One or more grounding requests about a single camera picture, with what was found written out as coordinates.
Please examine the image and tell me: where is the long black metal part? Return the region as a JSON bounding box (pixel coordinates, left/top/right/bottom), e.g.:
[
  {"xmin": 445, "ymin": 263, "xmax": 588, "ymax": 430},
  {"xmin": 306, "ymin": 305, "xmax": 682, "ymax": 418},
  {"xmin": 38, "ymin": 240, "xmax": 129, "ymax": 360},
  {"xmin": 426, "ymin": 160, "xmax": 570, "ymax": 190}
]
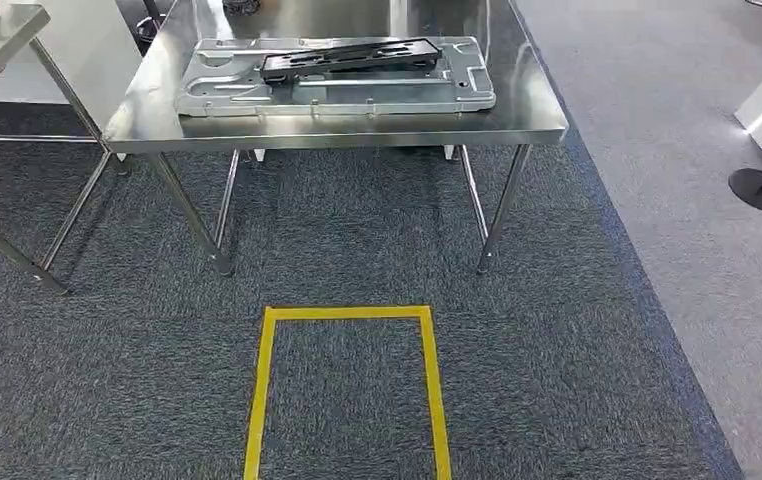
[{"xmin": 259, "ymin": 37, "xmax": 444, "ymax": 86}]

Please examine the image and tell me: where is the yellow tape rectangle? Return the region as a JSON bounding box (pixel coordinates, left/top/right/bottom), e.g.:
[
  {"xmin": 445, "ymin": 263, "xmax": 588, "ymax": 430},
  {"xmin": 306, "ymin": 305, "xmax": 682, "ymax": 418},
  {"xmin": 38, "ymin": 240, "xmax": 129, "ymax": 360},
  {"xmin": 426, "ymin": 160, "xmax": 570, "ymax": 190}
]
[{"xmin": 243, "ymin": 305, "xmax": 454, "ymax": 480}]

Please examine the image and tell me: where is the stamped silver metal tray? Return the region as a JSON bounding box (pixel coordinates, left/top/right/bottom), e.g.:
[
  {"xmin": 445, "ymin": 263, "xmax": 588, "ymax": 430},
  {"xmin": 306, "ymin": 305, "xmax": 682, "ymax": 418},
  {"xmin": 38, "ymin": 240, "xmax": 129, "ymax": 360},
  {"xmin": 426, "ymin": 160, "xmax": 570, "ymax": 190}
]
[{"xmin": 174, "ymin": 36, "xmax": 498, "ymax": 119}]

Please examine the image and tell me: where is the white cabinet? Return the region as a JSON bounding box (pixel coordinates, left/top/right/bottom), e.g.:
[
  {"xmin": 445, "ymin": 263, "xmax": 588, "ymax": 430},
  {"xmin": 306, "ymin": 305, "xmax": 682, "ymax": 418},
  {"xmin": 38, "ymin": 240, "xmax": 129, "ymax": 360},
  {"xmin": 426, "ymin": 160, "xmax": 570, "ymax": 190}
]
[{"xmin": 0, "ymin": 0, "xmax": 145, "ymax": 144}]

